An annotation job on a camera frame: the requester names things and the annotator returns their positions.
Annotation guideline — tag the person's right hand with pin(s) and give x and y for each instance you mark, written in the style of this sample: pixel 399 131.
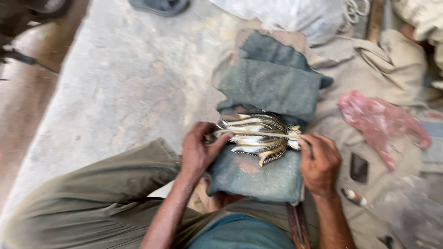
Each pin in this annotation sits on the person's right hand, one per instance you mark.
pixel 320 166

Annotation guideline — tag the person's left hand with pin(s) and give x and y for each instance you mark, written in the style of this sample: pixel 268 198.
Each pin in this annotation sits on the person's left hand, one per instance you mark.
pixel 197 152

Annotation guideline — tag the person's right fingers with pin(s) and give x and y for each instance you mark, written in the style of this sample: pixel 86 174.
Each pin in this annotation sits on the person's right fingers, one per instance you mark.
pixel 308 143

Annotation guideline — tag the black phone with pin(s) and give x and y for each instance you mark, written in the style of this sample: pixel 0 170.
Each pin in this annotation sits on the black phone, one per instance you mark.
pixel 359 167

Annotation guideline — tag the grey-green folded cloth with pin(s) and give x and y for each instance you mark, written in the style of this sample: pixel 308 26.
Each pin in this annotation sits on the grey-green folded cloth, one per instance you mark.
pixel 273 86

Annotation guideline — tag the small glue tube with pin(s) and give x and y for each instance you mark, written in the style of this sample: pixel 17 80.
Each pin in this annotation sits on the small glue tube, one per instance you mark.
pixel 353 197

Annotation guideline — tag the pink plastic bag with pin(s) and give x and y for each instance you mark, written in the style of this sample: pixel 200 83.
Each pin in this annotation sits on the pink plastic bag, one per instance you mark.
pixel 377 121

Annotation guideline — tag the beige sack cloth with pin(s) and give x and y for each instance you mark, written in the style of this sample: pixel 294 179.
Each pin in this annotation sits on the beige sack cloth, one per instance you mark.
pixel 373 69

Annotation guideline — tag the person's foot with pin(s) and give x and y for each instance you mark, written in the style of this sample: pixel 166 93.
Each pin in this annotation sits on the person's foot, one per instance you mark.
pixel 221 200

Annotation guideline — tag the person's blue shirt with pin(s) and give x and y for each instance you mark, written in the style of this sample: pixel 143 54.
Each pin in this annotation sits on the person's blue shirt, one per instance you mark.
pixel 242 233

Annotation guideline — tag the clear plastic bag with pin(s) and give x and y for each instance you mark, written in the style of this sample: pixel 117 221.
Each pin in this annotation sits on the clear plastic bag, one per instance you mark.
pixel 412 211

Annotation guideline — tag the white plastic bag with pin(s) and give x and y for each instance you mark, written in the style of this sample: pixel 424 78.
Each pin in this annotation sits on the white plastic bag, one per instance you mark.
pixel 294 13

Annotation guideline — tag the wooden stick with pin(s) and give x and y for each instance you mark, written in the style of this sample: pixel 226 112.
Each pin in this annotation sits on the wooden stick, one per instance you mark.
pixel 376 20

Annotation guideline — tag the dark grey cloth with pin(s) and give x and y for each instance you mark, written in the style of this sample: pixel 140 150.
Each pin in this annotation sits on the dark grey cloth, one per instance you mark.
pixel 159 6

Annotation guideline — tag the person's olive trousers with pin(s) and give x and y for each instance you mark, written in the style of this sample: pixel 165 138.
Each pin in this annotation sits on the person's olive trousers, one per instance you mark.
pixel 93 200

